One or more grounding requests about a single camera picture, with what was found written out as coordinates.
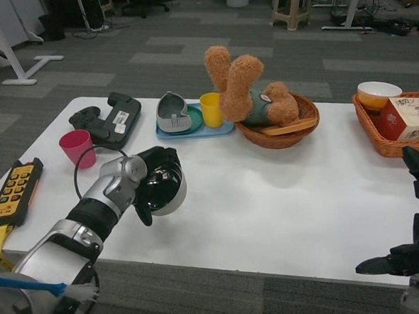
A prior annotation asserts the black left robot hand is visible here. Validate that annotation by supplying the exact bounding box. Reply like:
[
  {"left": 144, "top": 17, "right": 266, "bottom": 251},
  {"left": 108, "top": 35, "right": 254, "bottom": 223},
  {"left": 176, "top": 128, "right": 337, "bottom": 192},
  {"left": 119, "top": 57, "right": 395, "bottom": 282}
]
[{"left": 129, "top": 144, "right": 186, "bottom": 229}]

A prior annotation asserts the shiny metal bowl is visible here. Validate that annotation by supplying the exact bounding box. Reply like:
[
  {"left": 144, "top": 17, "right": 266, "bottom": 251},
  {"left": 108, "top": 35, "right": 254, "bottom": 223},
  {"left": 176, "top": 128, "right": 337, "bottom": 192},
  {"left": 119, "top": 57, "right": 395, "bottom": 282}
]
[{"left": 138, "top": 158, "right": 190, "bottom": 218}]

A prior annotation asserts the white orange ceramic bowl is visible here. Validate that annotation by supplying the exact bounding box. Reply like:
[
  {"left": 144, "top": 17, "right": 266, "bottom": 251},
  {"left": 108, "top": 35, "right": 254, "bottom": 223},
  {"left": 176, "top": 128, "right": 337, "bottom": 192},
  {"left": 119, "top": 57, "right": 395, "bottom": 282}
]
[{"left": 356, "top": 79, "right": 404, "bottom": 112}]

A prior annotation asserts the grey slip-on shoe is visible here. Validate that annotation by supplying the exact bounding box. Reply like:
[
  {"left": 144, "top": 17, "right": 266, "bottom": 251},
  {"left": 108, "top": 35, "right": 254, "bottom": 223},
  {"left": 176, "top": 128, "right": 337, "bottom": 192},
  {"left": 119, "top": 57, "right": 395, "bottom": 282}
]
[{"left": 154, "top": 89, "right": 194, "bottom": 136}]

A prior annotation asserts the green plastic plate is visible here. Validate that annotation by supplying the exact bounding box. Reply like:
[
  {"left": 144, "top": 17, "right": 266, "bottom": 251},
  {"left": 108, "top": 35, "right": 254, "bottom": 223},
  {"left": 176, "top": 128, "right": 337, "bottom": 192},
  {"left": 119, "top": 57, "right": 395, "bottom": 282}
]
[{"left": 170, "top": 103, "right": 205, "bottom": 135}]

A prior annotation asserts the black labelled handheld device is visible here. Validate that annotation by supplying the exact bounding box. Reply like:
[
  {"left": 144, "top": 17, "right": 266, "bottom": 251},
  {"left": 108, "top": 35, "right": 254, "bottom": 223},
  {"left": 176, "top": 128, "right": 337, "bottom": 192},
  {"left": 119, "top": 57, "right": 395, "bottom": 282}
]
[{"left": 87, "top": 90, "right": 145, "bottom": 150}]

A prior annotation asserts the light blue plastic tray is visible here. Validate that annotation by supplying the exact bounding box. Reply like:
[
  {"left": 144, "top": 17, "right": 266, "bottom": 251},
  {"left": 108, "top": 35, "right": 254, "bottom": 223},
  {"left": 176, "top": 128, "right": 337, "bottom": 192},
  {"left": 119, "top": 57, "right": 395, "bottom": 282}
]
[{"left": 154, "top": 101, "right": 236, "bottom": 141}]

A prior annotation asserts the yellow plastic cup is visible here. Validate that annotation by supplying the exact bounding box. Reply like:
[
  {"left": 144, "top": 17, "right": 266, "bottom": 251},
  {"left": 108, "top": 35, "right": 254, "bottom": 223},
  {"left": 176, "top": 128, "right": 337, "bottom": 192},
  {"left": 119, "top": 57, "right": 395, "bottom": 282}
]
[{"left": 198, "top": 91, "right": 224, "bottom": 129}]

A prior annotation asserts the pink plastic cup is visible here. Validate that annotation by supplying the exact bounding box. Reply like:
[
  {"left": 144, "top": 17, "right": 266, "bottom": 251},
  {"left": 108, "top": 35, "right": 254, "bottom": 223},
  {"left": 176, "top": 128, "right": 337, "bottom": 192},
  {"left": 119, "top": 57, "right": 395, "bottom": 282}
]
[{"left": 58, "top": 128, "right": 98, "bottom": 171}]

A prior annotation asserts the black gamepad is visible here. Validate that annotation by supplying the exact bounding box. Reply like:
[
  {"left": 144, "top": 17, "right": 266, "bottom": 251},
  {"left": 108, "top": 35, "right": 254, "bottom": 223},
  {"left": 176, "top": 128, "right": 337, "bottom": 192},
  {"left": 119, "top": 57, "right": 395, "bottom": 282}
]
[{"left": 67, "top": 105, "right": 104, "bottom": 133}]

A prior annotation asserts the rectangular wicker basket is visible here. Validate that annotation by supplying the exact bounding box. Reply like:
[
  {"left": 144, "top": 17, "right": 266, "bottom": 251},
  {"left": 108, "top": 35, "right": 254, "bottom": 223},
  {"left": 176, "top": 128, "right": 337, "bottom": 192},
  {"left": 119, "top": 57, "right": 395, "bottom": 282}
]
[{"left": 351, "top": 90, "right": 419, "bottom": 165}]

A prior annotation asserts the brown plush teddy bear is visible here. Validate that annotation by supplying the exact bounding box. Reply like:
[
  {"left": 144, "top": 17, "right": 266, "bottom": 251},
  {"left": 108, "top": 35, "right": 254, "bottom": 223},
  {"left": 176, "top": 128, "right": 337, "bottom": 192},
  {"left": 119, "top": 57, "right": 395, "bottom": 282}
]
[{"left": 203, "top": 40, "right": 300, "bottom": 131}]

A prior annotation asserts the red white tissue box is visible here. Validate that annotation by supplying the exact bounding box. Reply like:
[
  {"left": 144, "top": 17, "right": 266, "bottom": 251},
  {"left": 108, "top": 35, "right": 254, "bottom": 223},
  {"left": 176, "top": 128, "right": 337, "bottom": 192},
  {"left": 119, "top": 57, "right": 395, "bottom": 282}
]
[{"left": 374, "top": 95, "right": 419, "bottom": 144}]

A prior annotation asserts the round wicker basket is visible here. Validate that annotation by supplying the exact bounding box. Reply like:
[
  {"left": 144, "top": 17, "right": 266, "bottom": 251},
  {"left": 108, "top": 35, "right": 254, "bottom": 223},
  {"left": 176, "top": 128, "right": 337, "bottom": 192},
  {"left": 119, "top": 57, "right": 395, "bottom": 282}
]
[{"left": 233, "top": 90, "right": 322, "bottom": 153}]

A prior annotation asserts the orange wooden board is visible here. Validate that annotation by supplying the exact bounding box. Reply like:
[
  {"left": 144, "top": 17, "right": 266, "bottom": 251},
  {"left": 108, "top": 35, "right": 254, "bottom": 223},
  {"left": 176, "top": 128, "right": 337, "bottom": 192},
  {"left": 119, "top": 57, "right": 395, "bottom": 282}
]
[{"left": 262, "top": 117, "right": 317, "bottom": 137}]

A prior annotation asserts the yellow black remote control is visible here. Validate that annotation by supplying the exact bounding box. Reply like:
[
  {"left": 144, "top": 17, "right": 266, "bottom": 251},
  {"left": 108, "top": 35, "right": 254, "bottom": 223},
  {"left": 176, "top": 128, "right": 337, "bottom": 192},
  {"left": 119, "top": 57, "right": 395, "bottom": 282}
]
[{"left": 0, "top": 156, "right": 48, "bottom": 229}]

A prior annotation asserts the black office chair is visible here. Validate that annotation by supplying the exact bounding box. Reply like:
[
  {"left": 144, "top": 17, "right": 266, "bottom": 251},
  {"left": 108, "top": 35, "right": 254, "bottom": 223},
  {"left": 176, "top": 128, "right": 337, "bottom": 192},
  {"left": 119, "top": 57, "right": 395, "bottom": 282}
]
[{"left": 120, "top": 0, "right": 183, "bottom": 21}]

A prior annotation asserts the white office desk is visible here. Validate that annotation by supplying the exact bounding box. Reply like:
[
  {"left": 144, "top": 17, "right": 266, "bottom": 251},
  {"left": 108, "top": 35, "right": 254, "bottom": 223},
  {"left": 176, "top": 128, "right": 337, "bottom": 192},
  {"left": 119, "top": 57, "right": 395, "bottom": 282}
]
[{"left": 77, "top": 0, "right": 98, "bottom": 31}]

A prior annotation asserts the small wooden stool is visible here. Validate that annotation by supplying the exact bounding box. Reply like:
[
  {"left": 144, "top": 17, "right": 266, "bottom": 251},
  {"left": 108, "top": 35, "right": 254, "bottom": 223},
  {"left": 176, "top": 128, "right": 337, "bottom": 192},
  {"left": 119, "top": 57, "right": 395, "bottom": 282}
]
[{"left": 99, "top": 0, "right": 115, "bottom": 17}]

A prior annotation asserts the black trash bin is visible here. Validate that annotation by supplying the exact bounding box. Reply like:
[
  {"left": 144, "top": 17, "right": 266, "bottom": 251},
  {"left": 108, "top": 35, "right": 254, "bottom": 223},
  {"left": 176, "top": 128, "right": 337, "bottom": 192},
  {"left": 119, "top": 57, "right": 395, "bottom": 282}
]
[{"left": 37, "top": 12, "right": 67, "bottom": 43}]

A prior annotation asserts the black cabinet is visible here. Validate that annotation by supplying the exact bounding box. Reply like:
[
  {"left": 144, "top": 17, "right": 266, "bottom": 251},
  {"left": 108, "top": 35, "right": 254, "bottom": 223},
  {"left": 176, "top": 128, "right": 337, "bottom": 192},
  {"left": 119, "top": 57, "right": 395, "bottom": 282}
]
[{"left": 55, "top": 0, "right": 105, "bottom": 31}]

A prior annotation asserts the white rolling partition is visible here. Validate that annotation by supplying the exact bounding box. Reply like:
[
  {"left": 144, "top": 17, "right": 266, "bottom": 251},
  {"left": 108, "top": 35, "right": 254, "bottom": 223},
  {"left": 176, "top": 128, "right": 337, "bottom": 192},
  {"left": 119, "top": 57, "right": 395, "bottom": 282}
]
[{"left": 0, "top": 0, "right": 44, "bottom": 48}]

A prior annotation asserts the black gear pile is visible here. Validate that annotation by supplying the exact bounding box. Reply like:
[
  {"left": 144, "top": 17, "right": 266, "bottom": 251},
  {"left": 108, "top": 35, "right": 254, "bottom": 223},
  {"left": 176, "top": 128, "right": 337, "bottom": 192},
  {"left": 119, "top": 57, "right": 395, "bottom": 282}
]
[{"left": 371, "top": 18, "right": 413, "bottom": 38}]

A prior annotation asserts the white standing desk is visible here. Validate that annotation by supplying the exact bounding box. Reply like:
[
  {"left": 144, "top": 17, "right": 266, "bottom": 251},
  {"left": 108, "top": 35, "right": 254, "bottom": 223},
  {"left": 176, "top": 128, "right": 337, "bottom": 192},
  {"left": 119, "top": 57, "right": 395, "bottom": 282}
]
[{"left": 320, "top": 0, "right": 375, "bottom": 34}]

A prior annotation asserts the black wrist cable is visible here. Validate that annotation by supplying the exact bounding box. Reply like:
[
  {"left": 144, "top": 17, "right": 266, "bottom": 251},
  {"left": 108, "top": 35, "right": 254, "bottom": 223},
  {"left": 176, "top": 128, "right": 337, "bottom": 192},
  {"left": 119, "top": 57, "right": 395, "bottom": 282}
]
[{"left": 72, "top": 143, "right": 131, "bottom": 202}]

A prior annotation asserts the white desk leg frame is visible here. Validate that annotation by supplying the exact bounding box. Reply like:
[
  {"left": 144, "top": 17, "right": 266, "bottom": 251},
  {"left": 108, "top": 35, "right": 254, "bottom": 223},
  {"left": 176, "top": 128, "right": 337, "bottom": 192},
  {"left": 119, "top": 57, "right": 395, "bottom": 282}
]
[{"left": 0, "top": 0, "right": 66, "bottom": 88}]

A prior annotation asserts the blue fuzzy cord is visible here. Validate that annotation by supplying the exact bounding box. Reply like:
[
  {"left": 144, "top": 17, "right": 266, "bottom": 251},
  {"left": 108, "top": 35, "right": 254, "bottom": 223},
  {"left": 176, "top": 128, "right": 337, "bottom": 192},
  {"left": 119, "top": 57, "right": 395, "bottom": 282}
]
[{"left": 0, "top": 271, "right": 69, "bottom": 301}]

